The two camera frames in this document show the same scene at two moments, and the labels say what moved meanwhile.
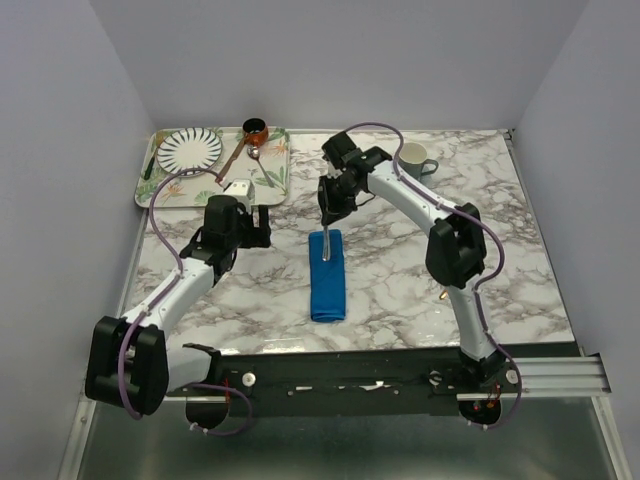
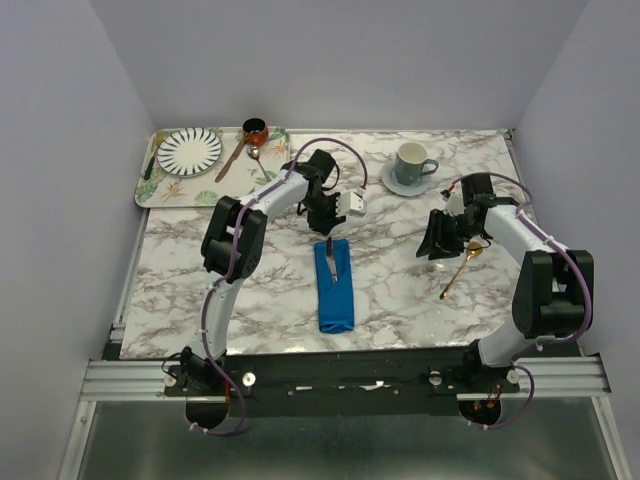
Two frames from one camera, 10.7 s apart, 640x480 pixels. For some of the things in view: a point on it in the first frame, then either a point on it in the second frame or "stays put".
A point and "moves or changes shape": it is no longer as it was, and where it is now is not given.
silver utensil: (326, 253) moves or changes shape
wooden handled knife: (234, 155) stays put
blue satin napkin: (327, 278) moves or changes shape
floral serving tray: (266, 168) stays put
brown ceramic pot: (255, 131) stays put
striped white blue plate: (191, 148) stays put
